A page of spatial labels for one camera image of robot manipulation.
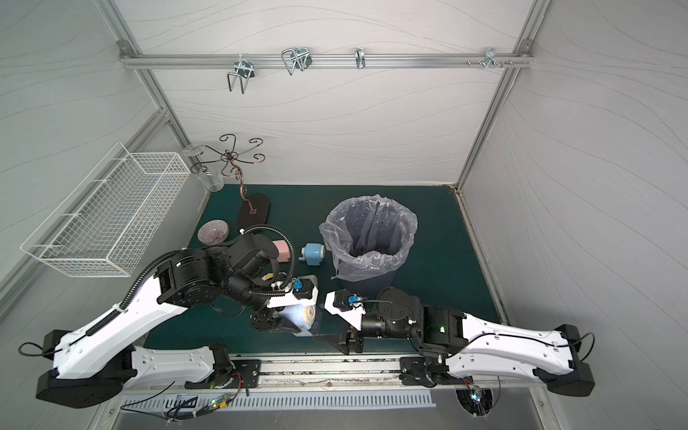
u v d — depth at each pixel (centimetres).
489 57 77
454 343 46
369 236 85
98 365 40
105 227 68
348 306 47
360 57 78
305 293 46
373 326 51
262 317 49
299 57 77
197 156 86
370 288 48
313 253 90
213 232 104
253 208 108
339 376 74
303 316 52
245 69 78
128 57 77
